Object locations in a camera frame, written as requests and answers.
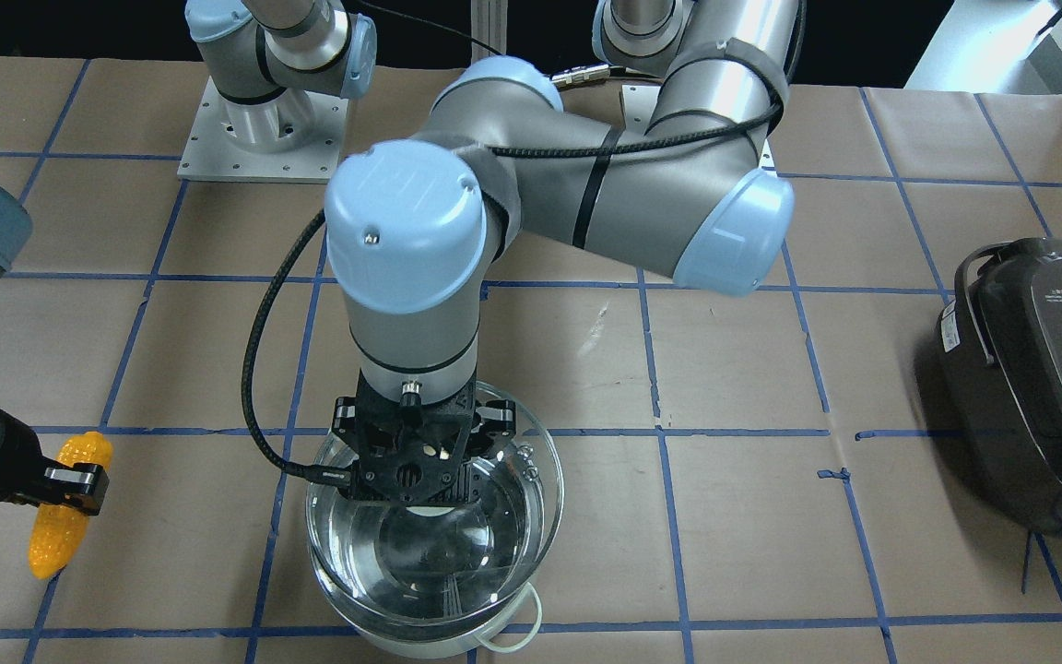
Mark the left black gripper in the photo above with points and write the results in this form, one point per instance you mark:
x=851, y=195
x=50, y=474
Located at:
x=344, y=423

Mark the yellow plastic corn cob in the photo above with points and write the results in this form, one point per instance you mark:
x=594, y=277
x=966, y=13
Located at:
x=57, y=532

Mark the glass pot lid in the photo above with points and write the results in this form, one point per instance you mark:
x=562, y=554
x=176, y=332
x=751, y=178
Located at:
x=493, y=546

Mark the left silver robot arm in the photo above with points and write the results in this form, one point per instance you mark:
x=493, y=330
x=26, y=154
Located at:
x=413, y=225

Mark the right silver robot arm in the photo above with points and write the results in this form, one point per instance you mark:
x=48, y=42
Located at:
x=264, y=57

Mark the dark grey rice cooker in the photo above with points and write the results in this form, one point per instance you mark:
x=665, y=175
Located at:
x=1000, y=349

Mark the aluminium frame post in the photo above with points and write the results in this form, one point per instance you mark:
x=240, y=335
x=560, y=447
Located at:
x=488, y=25

